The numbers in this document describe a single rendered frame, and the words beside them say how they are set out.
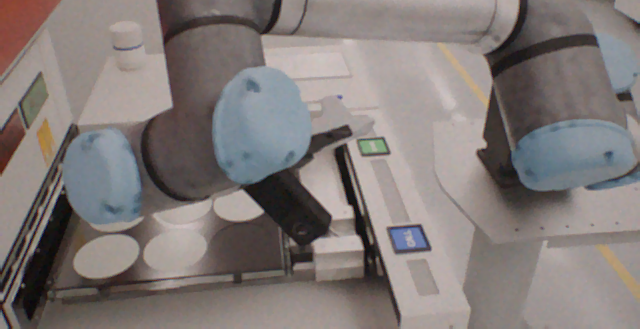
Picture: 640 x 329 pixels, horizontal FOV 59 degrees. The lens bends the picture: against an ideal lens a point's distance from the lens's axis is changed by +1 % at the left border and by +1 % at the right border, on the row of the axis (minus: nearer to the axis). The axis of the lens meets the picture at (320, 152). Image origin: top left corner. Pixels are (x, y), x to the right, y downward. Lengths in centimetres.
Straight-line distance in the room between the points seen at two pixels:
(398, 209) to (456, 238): 144
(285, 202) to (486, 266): 91
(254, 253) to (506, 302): 76
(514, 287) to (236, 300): 74
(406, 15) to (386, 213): 45
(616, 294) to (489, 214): 122
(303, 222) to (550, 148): 26
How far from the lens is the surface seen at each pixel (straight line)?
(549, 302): 221
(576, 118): 62
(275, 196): 58
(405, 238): 87
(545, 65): 63
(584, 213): 124
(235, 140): 38
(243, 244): 95
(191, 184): 42
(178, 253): 95
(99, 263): 98
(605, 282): 237
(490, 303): 150
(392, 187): 98
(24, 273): 94
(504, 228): 115
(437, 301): 79
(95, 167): 45
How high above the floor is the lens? 154
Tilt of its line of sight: 33 degrees down
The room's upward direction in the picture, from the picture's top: straight up
